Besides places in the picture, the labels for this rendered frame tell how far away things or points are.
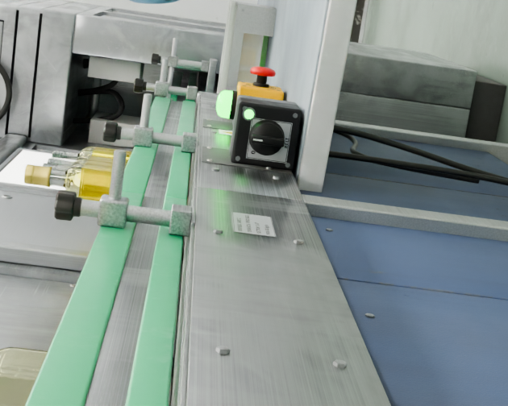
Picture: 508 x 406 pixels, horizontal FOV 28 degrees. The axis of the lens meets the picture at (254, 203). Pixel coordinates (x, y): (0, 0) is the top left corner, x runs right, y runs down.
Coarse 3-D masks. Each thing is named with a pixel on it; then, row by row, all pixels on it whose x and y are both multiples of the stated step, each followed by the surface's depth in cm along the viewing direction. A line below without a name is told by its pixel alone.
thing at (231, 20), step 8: (232, 0) 211; (232, 8) 201; (232, 16) 201; (232, 24) 201; (232, 32) 202; (224, 40) 218; (232, 40) 203; (224, 48) 218; (224, 56) 202; (224, 64) 203; (224, 72) 203; (224, 80) 203; (224, 88) 205
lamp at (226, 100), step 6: (228, 90) 158; (222, 96) 157; (228, 96) 157; (234, 96) 157; (222, 102) 156; (228, 102) 156; (234, 102) 156; (216, 108) 158; (222, 108) 157; (228, 108) 156; (234, 108) 156; (222, 114) 157; (228, 114) 157; (234, 114) 157
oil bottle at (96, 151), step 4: (84, 148) 193; (88, 148) 192; (92, 148) 192; (96, 148) 193; (100, 148) 193; (104, 148) 194; (108, 148) 195; (80, 152) 192; (84, 152) 191; (88, 152) 190; (92, 152) 190; (96, 152) 190; (100, 152) 190; (104, 152) 190; (108, 152) 191; (112, 152) 191; (128, 152) 194; (108, 156) 190; (112, 156) 190; (128, 156) 191
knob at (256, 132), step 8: (264, 120) 126; (272, 120) 127; (256, 128) 125; (264, 128) 125; (272, 128) 125; (280, 128) 126; (248, 136) 127; (256, 136) 124; (264, 136) 124; (272, 136) 125; (280, 136) 125; (256, 144) 125; (264, 144) 124; (272, 144) 124; (280, 144) 124; (264, 152) 126; (272, 152) 126
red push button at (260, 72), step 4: (252, 68) 157; (256, 68) 156; (260, 68) 156; (264, 68) 156; (268, 68) 157; (252, 72) 156; (256, 72) 156; (260, 72) 156; (264, 72) 156; (268, 72) 156; (272, 72) 156; (260, 76) 157; (264, 76) 156; (268, 76) 156; (272, 76) 157; (256, 80) 158; (260, 80) 157; (264, 80) 157
